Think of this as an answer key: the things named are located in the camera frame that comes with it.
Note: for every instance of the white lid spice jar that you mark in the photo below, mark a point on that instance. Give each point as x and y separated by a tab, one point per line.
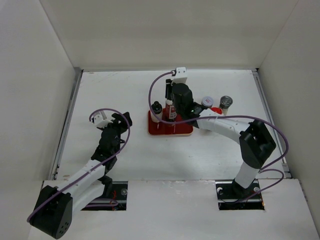
207	102

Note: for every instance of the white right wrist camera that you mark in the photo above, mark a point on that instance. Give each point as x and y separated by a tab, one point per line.
179	76

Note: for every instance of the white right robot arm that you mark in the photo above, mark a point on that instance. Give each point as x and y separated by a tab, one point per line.
255	141

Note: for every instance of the dark red sauce bottle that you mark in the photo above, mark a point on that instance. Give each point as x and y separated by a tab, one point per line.
170	111

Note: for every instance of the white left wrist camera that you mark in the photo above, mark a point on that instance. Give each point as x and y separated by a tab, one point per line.
99	119

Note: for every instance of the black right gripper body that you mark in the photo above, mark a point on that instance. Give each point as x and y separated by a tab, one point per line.
169	95

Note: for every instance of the grey lid spice jar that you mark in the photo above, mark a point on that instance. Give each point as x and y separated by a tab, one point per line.
225	103

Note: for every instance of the red lacquer tray gold rim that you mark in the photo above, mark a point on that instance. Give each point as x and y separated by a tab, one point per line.
162	129

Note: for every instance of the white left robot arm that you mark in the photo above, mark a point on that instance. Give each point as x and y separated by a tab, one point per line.
56	205

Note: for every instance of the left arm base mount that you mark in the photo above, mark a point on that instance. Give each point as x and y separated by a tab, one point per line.
113	198

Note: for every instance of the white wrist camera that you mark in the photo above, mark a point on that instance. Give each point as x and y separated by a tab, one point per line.
99	119
179	76

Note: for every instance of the black cap clear bottle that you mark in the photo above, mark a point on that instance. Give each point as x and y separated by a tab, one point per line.
157	112

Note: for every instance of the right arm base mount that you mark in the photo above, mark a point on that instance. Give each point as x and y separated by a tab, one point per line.
230	197

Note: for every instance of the red lid white jar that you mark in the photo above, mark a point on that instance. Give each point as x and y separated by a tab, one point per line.
217	110

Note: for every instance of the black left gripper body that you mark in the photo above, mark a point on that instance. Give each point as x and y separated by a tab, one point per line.
120	128

